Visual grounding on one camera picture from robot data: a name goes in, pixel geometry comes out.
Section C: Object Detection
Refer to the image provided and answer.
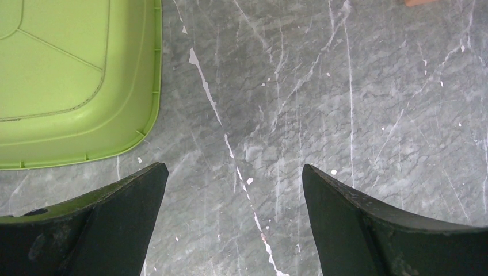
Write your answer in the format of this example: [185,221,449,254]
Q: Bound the orange plastic file organizer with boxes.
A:
[404,0,437,7]

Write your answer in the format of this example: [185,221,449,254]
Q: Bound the green plastic basin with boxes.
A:
[1,0,162,170]

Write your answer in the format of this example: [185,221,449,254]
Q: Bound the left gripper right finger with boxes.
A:
[302,164,487,275]

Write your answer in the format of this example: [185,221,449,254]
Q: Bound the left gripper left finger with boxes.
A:
[1,163,169,275]

